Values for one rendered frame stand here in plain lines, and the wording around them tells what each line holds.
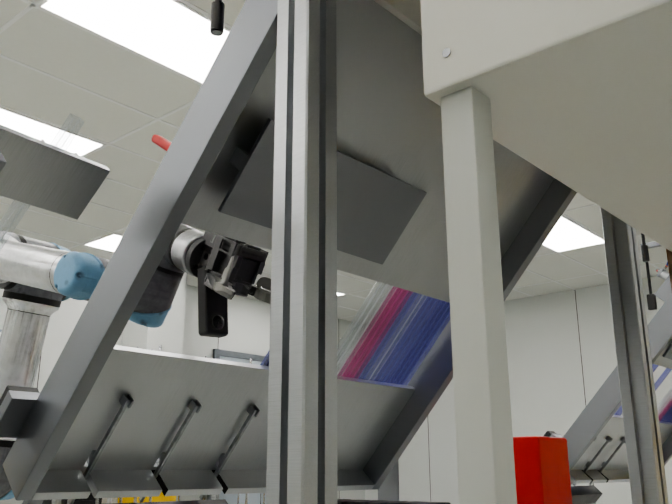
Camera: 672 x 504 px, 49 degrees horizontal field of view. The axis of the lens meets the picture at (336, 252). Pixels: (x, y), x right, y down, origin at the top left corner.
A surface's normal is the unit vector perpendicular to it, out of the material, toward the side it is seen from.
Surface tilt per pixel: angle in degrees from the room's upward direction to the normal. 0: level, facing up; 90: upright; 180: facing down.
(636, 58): 180
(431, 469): 90
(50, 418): 90
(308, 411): 90
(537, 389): 90
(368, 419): 132
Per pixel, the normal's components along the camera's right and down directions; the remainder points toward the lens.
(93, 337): -0.66, -0.21
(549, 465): 0.75, -0.18
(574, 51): 0.00, 0.96
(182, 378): 0.56, 0.51
